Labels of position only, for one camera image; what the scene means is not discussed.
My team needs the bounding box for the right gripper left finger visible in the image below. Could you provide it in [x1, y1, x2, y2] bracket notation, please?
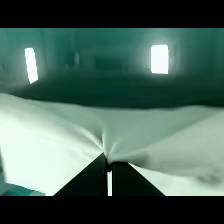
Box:
[53, 153, 108, 197]

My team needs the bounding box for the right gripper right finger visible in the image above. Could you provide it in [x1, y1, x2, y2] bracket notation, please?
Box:
[111, 161, 166, 197]

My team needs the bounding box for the white garment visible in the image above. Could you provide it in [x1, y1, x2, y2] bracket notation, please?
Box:
[0, 92, 224, 197]

